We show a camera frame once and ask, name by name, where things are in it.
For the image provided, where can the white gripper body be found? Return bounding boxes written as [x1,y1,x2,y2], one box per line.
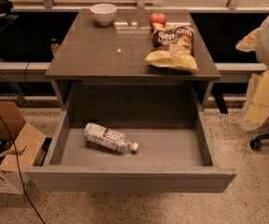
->
[240,68,269,131]

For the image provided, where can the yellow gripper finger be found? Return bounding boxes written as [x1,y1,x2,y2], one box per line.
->
[235,28,260,52]

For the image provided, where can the blue plastic bottle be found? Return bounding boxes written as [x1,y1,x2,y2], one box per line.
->
[84,122,139,153]

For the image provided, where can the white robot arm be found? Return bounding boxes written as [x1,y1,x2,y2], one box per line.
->
[236,15,269,131]

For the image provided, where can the open grey top drawer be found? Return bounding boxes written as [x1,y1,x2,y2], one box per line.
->
[27,82,236,193]

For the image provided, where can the grey cabinet with counter top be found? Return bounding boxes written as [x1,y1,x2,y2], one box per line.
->
[46,8,219,103]

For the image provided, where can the yellow brown chip bag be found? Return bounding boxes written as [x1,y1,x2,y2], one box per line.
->
[145,22,198,72]

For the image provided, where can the red apple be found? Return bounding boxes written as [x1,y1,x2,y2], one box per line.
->
[149,12,166,26]

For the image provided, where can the white ceramic bowl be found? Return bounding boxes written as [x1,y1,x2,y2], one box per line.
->
[90,4,118,25]

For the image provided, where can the cardboard box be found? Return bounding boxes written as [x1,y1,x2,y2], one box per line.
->
[0,102,46,194]

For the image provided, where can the black cable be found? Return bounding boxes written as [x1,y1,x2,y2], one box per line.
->
[0,61,47,224]

